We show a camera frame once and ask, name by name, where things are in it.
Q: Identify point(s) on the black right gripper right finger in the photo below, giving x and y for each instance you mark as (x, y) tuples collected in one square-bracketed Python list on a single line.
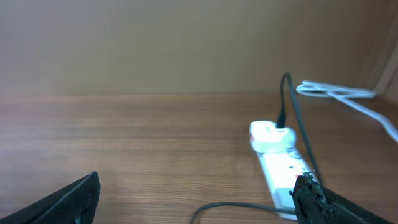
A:
[(315, 204)]

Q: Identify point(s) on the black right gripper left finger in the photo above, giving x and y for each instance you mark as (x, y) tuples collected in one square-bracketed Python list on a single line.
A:
[(76, 203)]

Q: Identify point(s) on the white USB charger plug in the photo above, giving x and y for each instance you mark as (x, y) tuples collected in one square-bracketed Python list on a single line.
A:
[(267, 138)]

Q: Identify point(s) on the white power strip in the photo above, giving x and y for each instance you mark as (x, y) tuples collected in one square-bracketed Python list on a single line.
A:
[(281, 171)]

